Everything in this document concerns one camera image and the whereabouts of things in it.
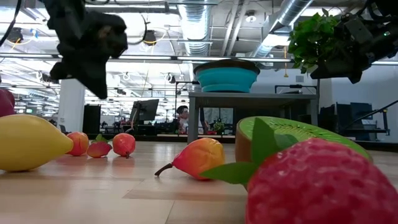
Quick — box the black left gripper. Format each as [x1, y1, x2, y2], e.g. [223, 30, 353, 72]
[49, 12, 129, 100]

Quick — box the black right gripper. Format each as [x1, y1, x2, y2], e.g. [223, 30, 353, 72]
[310, 14, 377, 84]

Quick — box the small orange peach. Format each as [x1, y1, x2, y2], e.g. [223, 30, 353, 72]
[67, 131, 90, 157]

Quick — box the small red strawberry toy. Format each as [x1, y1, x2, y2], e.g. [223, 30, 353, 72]
[86, 133, 113, 159]

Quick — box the small orange pear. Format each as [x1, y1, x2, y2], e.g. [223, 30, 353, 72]
[154, 137, 226, 181]
[112, 133, 137, 159]

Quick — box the yellow lemon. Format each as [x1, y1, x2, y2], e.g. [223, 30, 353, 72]
[0, 114, 75, 173]

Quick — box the blue collapsible colander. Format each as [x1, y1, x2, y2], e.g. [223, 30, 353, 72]
[193, 58, 261, 93]

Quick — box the pink dragon fruit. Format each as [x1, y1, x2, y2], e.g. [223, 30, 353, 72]
[0, 88, 16, 118]

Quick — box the white building column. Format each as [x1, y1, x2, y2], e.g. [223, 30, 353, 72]
[58, 79, 86, 133]

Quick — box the black cabinet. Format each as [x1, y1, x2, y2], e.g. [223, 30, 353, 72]
[82, 104, 102, 134]

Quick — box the green plant in black pot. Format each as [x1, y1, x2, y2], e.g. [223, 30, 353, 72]
[287, 7, 343, 75]

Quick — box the dark computer monitor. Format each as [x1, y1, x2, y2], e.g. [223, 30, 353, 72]
[350, 102, 374, 121]

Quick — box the black desk monitor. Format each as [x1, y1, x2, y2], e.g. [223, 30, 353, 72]
[129, 98, 160, 125]

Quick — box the green kiwi half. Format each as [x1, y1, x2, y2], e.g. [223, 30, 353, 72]
[234, 116, 373, 164]

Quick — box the grey perforated metal shelf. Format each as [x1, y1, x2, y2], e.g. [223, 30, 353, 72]
[187, 91, 320, 144]

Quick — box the long horizontal light bar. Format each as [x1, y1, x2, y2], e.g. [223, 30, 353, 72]
[0, 53, 295, 63]

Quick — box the person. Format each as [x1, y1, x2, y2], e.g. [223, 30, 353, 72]
[176, 105, 190, 135]

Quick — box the red plastic strawberry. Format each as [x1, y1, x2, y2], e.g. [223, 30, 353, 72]
[200, 117, 398, 224]

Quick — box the yellow hanging cord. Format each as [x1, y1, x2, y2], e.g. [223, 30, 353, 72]
[283, 46, 289, 78]

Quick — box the black overhead camera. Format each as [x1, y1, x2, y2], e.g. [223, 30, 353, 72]
[142, 29, 158, 47]

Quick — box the silver ventilation duct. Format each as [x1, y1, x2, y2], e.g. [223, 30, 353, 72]
[251, 0, 315, 58]
[178, 0, 215, 57]

